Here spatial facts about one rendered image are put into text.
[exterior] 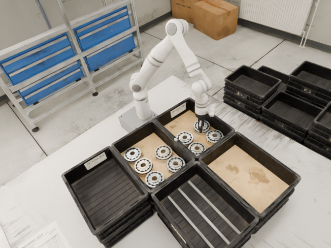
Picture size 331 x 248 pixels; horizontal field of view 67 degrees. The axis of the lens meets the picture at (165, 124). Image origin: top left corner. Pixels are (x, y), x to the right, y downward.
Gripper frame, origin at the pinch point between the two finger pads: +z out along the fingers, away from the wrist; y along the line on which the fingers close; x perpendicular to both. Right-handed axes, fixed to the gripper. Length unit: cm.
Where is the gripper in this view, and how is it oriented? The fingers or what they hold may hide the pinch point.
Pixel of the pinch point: (201, 127)
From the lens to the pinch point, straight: 151.3
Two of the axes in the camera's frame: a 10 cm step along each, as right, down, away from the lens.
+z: 1.1, 6.8, 7.3
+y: -2.3, 7.3, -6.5
